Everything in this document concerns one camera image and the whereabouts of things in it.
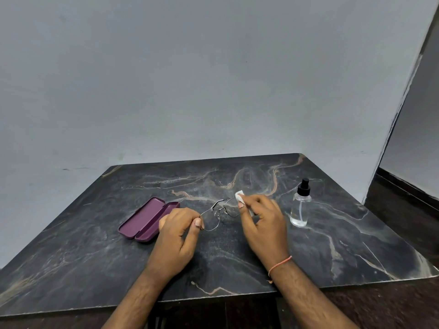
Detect metal frame eyeglasses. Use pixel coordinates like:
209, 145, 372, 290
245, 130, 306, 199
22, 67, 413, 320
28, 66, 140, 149
198, 196, 242, 232

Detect orange thread wrist bracelet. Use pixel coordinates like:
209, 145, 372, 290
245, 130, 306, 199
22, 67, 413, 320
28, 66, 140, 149
267, 255, 293, 285

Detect person's left hand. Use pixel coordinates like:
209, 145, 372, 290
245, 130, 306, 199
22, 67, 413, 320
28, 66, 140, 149
143, 207, 205, 287

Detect person's left forearm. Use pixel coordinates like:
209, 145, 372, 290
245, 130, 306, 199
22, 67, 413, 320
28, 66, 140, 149
102, 270, 165, 329

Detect person's right forearm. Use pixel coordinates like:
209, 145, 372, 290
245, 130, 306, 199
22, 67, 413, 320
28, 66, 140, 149
271, 260, 361, 329

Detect clear spray bottle black cap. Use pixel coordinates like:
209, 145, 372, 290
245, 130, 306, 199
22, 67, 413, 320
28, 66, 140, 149
289, 177, 312, 228

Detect white cleaning cloth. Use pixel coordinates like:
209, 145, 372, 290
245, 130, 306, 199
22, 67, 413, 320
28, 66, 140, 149
234, 190, 255, 218

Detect maroon glasses case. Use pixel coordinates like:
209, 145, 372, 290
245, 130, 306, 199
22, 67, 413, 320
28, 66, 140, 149
118, 196, 181, 244

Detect person's right hand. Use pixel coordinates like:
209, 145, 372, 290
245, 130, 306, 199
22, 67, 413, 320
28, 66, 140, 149
238, 193, 292, 271

